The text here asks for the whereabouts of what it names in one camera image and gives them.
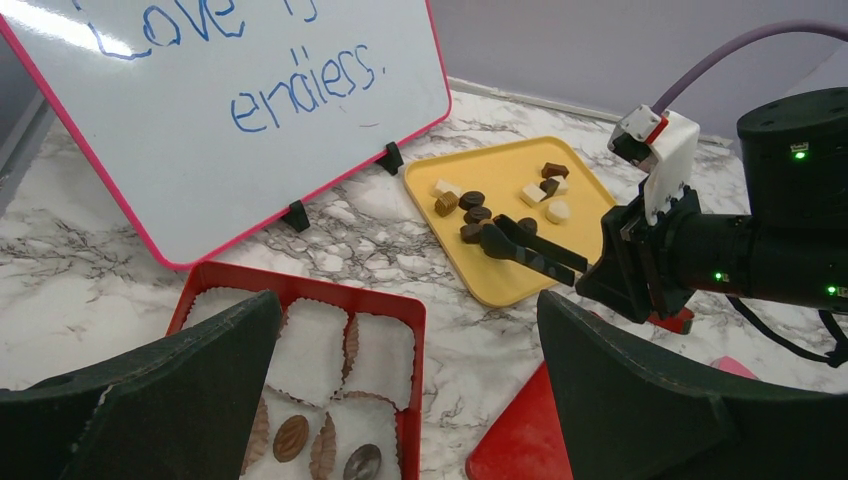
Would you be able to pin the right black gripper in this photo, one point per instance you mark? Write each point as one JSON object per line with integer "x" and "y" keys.
{"x": 632, "y": 275}

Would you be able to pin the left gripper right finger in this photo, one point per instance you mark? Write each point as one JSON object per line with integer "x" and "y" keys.
{"x": 630, "y": 409}

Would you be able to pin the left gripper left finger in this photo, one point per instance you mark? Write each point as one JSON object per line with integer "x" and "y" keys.
{"x": 181, "y": 407}

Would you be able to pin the brown almond chocolate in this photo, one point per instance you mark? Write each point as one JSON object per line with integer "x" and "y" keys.
{"x": 290, "y": 438}

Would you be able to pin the black tweezers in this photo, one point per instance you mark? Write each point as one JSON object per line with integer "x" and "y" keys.
{"x": 504, "y": 239}

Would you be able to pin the dark round chocolate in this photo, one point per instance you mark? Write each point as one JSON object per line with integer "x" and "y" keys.
{"x": 363, "y": 464}

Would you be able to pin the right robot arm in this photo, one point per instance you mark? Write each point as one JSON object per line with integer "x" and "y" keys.
{"x": 790, "y": 248}

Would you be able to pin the red chocolate box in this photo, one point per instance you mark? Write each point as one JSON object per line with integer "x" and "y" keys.
{"x": 349, "y": 359}

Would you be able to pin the dark oval chocolate on tray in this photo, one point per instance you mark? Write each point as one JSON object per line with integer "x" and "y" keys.
{"x": 471, "y": 199}

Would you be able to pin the white square chocolate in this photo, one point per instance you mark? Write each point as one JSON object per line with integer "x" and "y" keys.
{"x": 442, "y": 187}

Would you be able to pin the red box lid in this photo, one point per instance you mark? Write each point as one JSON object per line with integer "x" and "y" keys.
{"x": 526, "y": 441}

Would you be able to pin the pink eraser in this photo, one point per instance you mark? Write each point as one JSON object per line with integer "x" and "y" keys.
{"x": 730, "y": 365}

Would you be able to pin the black board stand foot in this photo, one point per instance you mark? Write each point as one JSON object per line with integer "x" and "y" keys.
{"x": 391, "y": 161}

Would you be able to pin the white board with pink frame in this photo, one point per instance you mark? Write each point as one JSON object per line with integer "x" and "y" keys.
{"x": 207, "y": 120}

